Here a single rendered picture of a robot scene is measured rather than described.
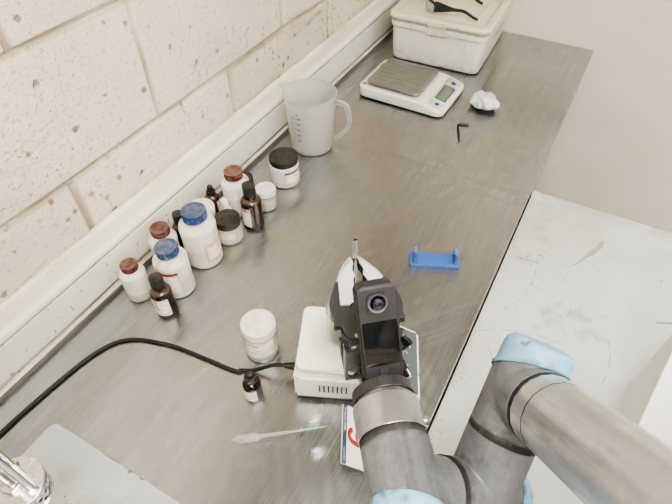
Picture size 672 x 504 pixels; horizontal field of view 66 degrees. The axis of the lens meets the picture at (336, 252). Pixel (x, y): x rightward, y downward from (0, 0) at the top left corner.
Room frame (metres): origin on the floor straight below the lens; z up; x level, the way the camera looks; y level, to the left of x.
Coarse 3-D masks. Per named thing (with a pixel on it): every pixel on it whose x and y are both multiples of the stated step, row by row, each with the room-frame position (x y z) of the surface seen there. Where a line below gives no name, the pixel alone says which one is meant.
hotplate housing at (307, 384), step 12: (300, 372) 0.41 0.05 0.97; (312, 372) 0.41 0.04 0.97; (300, 384) 0.40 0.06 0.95; (312, 384) 0.40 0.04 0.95; (324, 384) 0.40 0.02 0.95; (336, 384) 0.40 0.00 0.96; (348, 384) 0.40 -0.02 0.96; (312, 396) 0.41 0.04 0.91; (324, 396) 0.40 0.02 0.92; (336, 396) 0.40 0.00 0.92; (348, 396) 0.40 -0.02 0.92
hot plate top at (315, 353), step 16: (304, 320) 0.50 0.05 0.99; (320, 320) 0.50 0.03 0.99; (304, 336) 0.47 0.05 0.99; (320, 336) 0.47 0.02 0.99; (304, 352) 0.44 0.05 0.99; (320, 352) 0.44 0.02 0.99; (336, 352) 0.44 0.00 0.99; (304, 368) 0.41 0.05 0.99; (320, 368) 0.41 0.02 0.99; (336, 368) 0.41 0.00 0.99
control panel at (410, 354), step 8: (408, 336) 0.50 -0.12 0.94; (416, 336) 0.51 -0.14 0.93; (416, 344) 0.49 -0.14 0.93; (408, 352) 0.47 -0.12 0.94; (416, 352) 0.47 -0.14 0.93; (408, 360) 0.45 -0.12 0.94; (416, 360) 0.46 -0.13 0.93; (416, 368) 0.44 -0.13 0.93; (416, 376) 0.43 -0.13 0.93; (416, 384) 0.41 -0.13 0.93; (416, 392) 0.40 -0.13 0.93
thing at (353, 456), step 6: (348, 408) 0.37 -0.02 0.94; (348, 414) 0.36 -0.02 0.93; (348, 420) 0.35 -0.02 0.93; (348, 426) 0.34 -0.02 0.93; (354, 426) 0.35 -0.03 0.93; (348, 432) 0.33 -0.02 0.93; (354, 432) 0.34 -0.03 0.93; (348, 438) 0.32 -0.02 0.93; (354, 438) 0.33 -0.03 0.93; (348, 444) 0.32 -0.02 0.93; (354, 444) 0.32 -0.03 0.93; (348, 450) 0.31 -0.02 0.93; (354, 450) 0.31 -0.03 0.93; (348, 456) 0.30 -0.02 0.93; (354, 456) 0.30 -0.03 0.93; (360, 456) 0.30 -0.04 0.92; (348, 462) 0.29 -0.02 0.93; (354, 462) 0.29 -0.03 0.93; (360, 462) 0.29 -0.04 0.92
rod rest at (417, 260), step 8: (416, 248) 0.71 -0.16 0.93; (456, 248) 0.71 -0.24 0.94; (416, 256) 0.69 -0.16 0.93; (424, 256) 0.71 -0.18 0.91; (432, 256) 0.71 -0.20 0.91; (440, 256) 0.71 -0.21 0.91; (448, 256) 0.71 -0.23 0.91; (456, 256) 0.69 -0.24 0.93; (416, 264) 0.69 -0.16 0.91; (424, 264) 0.69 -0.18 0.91; (432, 264) 0.69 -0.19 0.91; (440, 264) 0.69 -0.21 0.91; (448, 264) 0.69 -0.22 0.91; (456, 264) 0.69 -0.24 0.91
